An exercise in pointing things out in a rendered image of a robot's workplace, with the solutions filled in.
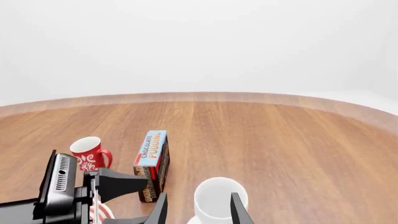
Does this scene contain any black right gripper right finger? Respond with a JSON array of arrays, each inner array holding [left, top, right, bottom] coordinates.
[[230, 192, 256, 224]]

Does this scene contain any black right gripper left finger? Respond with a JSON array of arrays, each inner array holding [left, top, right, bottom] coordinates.
[[145, 192, 169, 224]]

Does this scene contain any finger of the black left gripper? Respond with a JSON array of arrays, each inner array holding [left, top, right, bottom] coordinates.
[[103, 215, 150, 224], [98, 167, 149, 203]]

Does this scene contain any plate with red rings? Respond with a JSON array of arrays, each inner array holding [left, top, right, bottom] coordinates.
[[89, 194, 116, 222]]

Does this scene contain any flat grey plate on stalk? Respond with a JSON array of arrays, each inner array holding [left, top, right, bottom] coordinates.
[[38, 149, 79, 207]]

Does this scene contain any red mug with white pattern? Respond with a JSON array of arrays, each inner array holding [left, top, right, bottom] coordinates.
[[69, 136, 113, 172]]

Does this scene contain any chocolate pudding box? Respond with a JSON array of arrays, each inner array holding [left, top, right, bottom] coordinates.
[[133, 129, 171, 203]]

